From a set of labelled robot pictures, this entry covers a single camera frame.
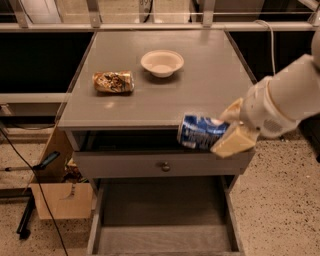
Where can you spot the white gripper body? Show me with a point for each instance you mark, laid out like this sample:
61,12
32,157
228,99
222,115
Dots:
261,110

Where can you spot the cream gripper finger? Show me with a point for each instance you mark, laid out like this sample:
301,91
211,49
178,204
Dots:
237,138
232,112

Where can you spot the blue pepsi can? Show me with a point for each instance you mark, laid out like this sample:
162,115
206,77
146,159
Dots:
198,132

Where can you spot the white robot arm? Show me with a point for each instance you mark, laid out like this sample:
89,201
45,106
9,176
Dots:
296,89

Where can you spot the brass round drawer knob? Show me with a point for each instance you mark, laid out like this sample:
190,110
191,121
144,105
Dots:
165,167

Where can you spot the grey open middle drawer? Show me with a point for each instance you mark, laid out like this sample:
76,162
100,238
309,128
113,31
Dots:
177,216

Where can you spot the grey wooden drawer cabinet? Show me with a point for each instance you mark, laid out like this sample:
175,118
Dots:
213,75

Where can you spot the grey top drawer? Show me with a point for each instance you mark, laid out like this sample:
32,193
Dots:
140,153

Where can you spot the crushed gold brown can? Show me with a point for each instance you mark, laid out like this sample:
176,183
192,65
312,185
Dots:
113,82

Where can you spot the white paper bowl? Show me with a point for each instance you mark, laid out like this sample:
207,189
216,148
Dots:
162,63

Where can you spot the cardboard box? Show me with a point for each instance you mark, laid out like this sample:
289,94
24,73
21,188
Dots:
59,189

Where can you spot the black stand foot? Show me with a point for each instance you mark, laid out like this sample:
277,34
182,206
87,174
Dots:
22,229

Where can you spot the metal railing frame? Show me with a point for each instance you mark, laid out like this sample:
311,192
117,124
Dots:
64,16

